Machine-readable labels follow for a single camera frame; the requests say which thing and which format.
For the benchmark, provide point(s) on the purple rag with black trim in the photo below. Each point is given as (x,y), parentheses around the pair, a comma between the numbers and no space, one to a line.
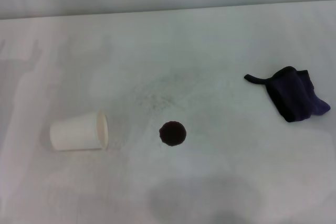
(291,93)

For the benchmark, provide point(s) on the white paper cup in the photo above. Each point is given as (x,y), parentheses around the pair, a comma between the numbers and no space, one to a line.
(76,132)

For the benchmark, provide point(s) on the black water stain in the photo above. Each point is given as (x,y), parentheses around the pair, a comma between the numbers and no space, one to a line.
(172,133)

